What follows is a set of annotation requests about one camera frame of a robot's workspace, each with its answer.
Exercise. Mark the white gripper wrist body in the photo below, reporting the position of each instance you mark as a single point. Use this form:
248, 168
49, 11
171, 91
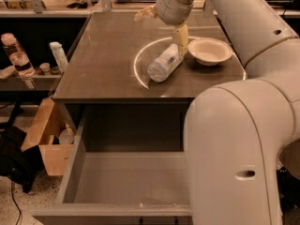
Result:
169, 9

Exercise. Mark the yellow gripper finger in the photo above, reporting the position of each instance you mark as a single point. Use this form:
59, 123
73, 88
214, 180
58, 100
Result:
147, 12
180, 38

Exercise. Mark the clear blue plastic bottle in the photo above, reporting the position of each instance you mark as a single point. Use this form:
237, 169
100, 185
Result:
164, 65

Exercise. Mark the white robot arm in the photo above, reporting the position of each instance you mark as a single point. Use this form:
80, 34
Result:
234, 131

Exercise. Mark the grey drawer cabinet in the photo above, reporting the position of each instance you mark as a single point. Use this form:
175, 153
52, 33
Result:
109, 96

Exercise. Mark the white bottle on shelf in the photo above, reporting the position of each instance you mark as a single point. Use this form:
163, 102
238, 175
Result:
59, 56

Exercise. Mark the red labelled bottle on shelf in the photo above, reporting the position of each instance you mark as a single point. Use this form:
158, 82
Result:
17, 56

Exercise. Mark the open grey top drawer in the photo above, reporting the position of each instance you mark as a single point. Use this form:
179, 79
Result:
127, 168

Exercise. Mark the white paper bowl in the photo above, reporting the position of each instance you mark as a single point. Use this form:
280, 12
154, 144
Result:
209, 51

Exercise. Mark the small jar on shelf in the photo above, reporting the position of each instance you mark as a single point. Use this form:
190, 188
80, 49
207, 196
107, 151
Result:
46, 68

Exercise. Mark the pale object on shelf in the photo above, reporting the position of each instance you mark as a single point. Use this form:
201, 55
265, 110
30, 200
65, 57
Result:
7, 72

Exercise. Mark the wooden box on floor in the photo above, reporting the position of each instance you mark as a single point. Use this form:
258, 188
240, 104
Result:
50, 134

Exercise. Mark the brown trouser leg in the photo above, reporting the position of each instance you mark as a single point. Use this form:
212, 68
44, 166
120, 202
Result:
290, 158

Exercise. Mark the black bag on floor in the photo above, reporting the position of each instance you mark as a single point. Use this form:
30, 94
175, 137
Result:
19, 166

